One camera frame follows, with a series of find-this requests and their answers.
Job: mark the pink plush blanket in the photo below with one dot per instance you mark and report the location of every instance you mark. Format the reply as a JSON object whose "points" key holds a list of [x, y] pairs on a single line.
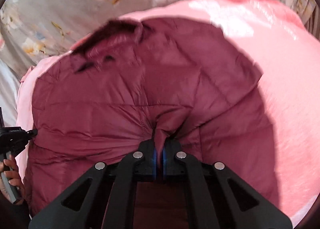
{"points": [[274, 38]]}

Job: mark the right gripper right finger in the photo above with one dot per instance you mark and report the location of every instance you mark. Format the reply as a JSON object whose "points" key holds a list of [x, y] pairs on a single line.
{"points": [[216, 197]]}

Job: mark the white satin curtain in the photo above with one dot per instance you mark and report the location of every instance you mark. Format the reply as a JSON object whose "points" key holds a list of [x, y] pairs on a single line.
{"points": [[9, 85]]}

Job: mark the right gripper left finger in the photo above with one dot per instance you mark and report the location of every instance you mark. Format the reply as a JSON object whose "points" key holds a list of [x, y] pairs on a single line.
{"points": [[104, 196]]}

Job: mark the person's left hand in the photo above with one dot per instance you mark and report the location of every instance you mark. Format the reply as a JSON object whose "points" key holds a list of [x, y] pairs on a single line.
{"points": [[13, 178]]}

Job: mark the maroon puffer jacket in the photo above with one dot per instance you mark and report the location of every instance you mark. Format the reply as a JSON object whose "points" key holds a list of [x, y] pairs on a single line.
{"points": [[132, 81]]}

